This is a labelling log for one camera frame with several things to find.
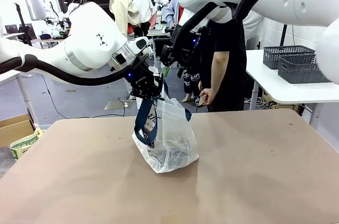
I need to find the brown cardboard box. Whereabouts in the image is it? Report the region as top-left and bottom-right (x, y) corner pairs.
(0, 113), (37, 148)

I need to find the black camera stand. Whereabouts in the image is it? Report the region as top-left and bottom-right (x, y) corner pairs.
(13, 2), (33, 47)

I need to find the grey display panel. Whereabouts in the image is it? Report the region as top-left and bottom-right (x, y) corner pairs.
(23, 0), (46, 21)

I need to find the grey floor plate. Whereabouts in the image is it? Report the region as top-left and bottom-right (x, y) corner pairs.
(104, 98), (133, 111)

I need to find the person's bare right forearm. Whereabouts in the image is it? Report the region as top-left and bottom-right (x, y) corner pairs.
(210, 50), (230, 93)

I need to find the person in black T-shirt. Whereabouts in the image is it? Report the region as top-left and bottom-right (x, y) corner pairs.
(198, 19), (247, 112)

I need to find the black sleeved left arm cable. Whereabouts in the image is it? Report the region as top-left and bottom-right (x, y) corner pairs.
(0, 54), (136, 86)

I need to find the wooden top workbench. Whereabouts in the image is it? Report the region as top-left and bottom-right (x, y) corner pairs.
(31, 37), (67, 50)

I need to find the person in white shirt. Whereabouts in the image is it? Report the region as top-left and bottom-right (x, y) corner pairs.
(242, 9), (266, 50)

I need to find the white desk with leg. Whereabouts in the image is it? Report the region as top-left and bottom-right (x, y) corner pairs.
(0, 69), (38, 127)

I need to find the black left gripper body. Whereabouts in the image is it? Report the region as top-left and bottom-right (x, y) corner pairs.
(126, 55), (156, 95)

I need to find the person in beige top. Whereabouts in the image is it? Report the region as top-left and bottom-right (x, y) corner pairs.
(104, 0), (141, 38)

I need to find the green printed white sack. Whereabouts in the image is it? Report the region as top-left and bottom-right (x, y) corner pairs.
(10, 128), (43, 160)

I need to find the white side table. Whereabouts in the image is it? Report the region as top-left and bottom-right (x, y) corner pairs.
(244, 49), (339, 127)

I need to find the white desk with monitors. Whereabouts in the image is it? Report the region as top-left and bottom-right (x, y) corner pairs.
(0, 32), (25, 40)

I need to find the grey background table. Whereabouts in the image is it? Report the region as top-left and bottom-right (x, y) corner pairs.
(146, 28), (173, 39)

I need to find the person in white T-shirt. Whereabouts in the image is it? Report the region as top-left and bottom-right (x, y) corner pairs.
(132, 0), (155, 37)

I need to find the black tripod stand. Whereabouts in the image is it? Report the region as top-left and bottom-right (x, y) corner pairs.
(279, 23), (289, 48)

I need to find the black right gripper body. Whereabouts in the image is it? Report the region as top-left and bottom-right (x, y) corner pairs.
(172, 26), (209, 66)

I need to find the black floor cable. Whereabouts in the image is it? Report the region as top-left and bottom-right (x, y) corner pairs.
(40, 75), (125, 119)

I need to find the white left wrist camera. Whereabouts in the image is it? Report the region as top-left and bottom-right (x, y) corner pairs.
(142, 46), (155, 61)

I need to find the person's right hand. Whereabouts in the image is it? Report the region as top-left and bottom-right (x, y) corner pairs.
(200, 87), (216, 106)

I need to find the translucent white navy-handled shopping bag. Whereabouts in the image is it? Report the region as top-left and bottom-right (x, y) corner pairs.
(131, 79), (200, 175)

